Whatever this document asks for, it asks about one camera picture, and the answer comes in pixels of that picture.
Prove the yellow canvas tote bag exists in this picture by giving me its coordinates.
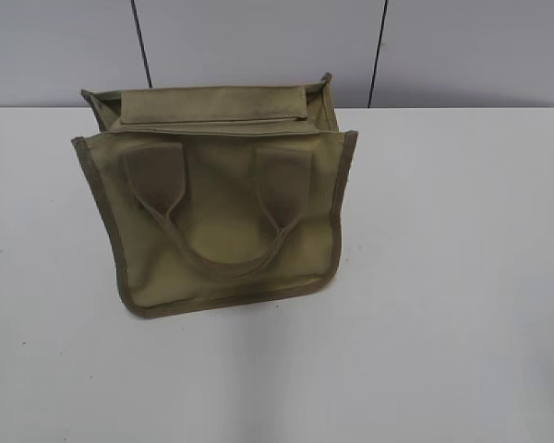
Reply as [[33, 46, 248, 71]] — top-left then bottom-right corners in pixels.
[[73, 75, 357, 318]]

